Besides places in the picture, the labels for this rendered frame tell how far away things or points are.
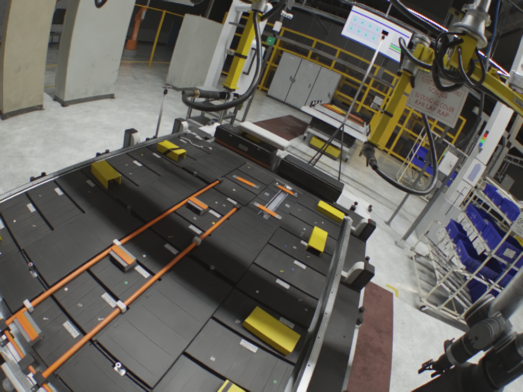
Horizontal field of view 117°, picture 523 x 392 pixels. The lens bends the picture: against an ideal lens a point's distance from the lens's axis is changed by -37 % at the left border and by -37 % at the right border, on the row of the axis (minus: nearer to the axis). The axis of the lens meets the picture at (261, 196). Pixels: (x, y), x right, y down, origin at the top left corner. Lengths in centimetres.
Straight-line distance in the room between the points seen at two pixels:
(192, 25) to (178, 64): 110
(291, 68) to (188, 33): 477
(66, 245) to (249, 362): 65
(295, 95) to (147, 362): 1009
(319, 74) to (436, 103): 884
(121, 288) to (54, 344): 26
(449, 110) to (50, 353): 177
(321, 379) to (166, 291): 60
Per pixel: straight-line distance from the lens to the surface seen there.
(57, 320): 76
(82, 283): 81
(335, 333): 109
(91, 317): 75
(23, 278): 85
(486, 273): 345
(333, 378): 100
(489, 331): 111
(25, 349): 88
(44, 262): 87
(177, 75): 721
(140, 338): 70
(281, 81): 1052
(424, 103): 151
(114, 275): 81
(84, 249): 87
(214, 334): 74
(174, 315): 74
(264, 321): 77
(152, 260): 85
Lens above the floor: 166
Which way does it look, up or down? 30 degrees down
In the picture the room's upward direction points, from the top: 23 degrees clockwise
